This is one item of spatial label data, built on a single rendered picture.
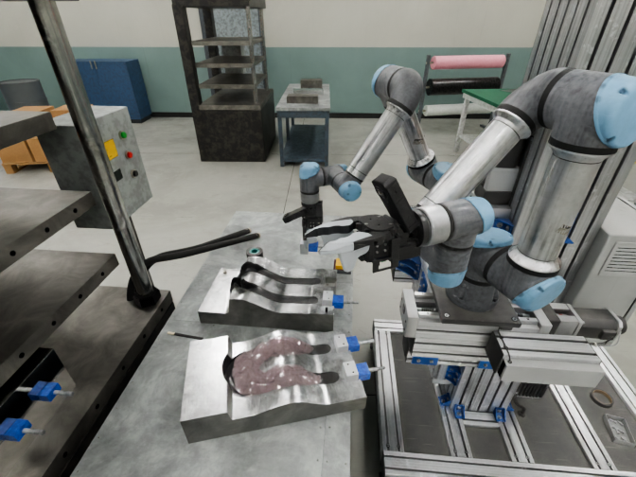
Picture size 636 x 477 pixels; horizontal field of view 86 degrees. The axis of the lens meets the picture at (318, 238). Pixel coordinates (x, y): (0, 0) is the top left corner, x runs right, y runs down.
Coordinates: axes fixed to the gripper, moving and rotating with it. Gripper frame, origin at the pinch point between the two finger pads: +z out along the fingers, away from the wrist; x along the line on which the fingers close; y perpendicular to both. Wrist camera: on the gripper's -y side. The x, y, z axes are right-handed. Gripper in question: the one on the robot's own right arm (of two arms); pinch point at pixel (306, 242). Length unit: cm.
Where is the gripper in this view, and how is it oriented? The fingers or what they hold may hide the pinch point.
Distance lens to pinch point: 148.8
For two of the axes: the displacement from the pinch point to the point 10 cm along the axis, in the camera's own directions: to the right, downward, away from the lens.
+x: 1.0, -5.4, 8.4
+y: 10.0, 0.5, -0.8
